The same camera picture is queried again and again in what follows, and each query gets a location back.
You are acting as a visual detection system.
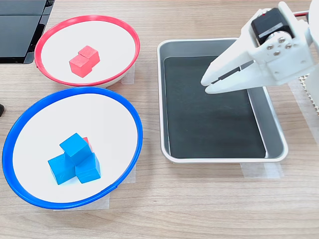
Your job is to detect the red cube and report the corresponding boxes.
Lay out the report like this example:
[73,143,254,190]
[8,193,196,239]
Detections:
[82,136,93,152]
[78,45,101,69]
[69,54,92,78]

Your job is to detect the blue cube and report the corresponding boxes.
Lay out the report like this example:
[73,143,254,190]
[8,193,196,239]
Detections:
[59,132,93,165]
[47,152,77,186]
[74,152,102,184]

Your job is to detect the pale perforated plate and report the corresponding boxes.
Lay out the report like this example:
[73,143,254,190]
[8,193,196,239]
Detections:
[298,74,319,117]

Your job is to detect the black mat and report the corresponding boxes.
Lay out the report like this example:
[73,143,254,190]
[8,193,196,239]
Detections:
[163,56,267,159]

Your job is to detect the steel tray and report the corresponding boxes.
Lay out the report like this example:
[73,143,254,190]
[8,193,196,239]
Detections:
[156,37,289,164]

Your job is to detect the red-rimmed white plate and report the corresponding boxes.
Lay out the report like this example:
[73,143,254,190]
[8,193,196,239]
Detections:
[34,14,141,88]

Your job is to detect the blue-rimmed white plate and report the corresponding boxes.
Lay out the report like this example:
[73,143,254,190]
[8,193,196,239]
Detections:
[1,86,144,210]

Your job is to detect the black glossy device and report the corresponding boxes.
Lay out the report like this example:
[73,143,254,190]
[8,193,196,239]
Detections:
[0,0,55,65]

